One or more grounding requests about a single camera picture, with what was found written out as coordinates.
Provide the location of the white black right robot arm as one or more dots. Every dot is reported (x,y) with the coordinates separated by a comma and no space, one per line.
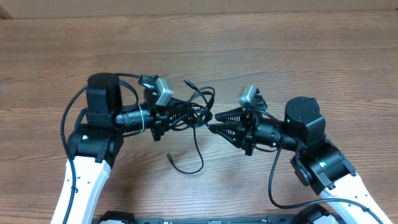
(317,162)

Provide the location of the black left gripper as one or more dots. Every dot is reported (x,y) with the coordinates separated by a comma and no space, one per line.
(158,121)

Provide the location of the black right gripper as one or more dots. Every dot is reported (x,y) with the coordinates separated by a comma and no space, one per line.
(249,130)

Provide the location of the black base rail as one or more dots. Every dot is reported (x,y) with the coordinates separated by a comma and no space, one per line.
(217,221)

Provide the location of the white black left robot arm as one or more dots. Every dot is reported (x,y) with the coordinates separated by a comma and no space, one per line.
(99,134)

